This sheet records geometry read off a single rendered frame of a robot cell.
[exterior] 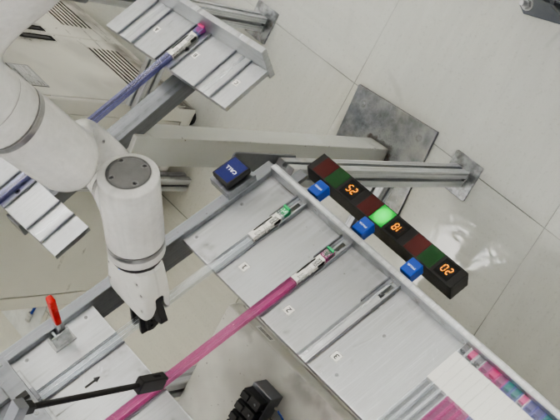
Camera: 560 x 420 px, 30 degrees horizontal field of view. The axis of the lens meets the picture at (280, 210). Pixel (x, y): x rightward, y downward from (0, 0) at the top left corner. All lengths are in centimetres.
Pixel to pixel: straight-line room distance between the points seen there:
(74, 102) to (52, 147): 127
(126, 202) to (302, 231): 40
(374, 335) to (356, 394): 10
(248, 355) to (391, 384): 48
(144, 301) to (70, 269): 138
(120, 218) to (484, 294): 116
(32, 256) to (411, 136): 103
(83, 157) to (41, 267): 154
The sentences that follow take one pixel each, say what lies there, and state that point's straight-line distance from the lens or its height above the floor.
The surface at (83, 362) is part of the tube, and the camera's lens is 162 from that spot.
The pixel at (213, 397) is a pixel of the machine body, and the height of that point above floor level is 62.
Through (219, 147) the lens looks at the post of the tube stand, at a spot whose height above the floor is 59.
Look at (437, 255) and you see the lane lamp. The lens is 167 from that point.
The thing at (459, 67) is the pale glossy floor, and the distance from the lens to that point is 240.
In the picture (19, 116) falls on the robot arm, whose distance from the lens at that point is 122.
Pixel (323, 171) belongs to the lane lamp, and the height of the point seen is 66.
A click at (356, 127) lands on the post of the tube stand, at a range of 253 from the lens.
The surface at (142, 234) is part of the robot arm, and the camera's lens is 143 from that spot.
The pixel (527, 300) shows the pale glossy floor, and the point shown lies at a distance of 232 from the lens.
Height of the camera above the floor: 208
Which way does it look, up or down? 51 degrees down
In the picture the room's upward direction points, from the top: 92 degrees counter-clockwise
